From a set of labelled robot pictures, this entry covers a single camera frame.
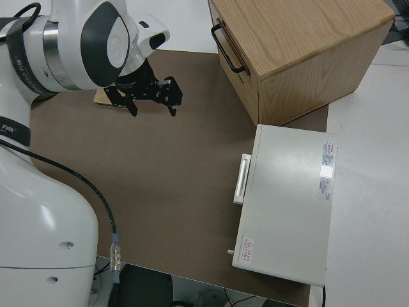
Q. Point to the white toaster oven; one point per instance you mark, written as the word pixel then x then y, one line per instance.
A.
pixel 287 198

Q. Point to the black rounded equipment housing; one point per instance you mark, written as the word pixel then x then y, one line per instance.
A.
pixel 143 291

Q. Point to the wooden mug tree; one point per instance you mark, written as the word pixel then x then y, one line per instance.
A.
pixel 100 97

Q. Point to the brown table mat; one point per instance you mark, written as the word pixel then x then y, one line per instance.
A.
pixel 143 176

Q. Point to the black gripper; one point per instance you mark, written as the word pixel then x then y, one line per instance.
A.
pixel 143 89

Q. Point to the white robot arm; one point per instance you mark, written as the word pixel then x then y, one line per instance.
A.
pixel 48 208

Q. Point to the wooden drawer cabinet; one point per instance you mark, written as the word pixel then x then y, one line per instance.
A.
pixel 303 48

